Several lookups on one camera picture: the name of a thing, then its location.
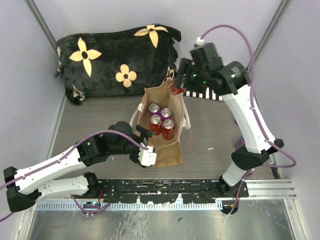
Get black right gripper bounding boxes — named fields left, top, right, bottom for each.
left=171, top=57, right=208, bottom=95

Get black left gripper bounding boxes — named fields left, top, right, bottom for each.
left=109, top=126, right=154, bottom=163

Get red Coke can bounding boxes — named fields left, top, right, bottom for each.
left=168, top=80, right=186, bottom=96
left=149, top=114, right=163, bottom=136
left=162, top=119, right=175, bottom=140

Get purple Fanta can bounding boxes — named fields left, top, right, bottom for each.
left=160, top=107, right=173, bottom=121
left=235, top=136, right=245, bottom=150
left=148, top=103, right=161, bottom=116

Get brown burlap canvas bag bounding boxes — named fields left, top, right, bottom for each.
left=129, top=80, right=191, bottom=167

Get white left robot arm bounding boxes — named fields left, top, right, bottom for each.
left=1, top=121, right=157, bottom=213

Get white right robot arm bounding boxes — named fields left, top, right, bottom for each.
left=173, top=42, right=284, bottom=197

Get black white striped cloth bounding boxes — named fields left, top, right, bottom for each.
left=182, top=87, right=223, bottom=102

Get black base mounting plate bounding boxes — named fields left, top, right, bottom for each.
left=69, top=178, right=250, bottom=205

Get black floral plush blanket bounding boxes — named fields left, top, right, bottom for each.
left=55, top=24, right=182, bottom=106

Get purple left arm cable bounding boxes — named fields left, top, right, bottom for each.
left=0, top=131, right=153, bottom=222

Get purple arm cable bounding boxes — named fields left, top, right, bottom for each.
left=0, top=131, right=153, bottom=222
left=199, top=24, right=298, bottom=218

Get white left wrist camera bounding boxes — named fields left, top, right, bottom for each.
left=138, top=145, right=157, bottom=167

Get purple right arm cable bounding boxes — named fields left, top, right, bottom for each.
left=199, top=24, right=298, bottom=218

